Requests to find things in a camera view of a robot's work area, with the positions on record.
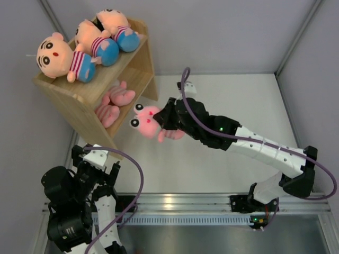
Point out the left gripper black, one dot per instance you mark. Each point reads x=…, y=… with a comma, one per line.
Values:
x=104, y=178

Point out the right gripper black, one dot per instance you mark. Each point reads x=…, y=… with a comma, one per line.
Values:
x=163, y=118

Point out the pink striped plush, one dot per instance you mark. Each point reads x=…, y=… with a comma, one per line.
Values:
x=118, y=94
x=147, y=126
x=106, y=112

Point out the boy plush doll blue pants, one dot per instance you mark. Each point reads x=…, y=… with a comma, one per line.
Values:
x=97, y=43

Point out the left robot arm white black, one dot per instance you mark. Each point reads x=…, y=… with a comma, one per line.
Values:
x=73, y=195

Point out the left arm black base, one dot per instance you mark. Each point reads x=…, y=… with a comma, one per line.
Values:
x=122, y=202

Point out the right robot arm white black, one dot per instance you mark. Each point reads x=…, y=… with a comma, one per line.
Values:
x=296, y=166

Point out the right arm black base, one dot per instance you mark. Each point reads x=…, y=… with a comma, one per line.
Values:
x=244, y=204

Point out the wooden two-tier shelf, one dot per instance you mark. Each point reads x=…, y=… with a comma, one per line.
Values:
x=77, y=101

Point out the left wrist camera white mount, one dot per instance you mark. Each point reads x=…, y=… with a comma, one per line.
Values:
x=96, y=156

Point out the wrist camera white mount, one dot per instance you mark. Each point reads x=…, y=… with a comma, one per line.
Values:
x=96, y=156
x=189, y=90

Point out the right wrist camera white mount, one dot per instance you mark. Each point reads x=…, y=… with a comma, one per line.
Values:
x=189, y=90

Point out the aluminium mounting rail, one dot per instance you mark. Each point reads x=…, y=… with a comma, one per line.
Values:
x=220, y=203

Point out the white slotted cable duct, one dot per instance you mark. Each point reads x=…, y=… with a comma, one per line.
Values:
x=139, y=219

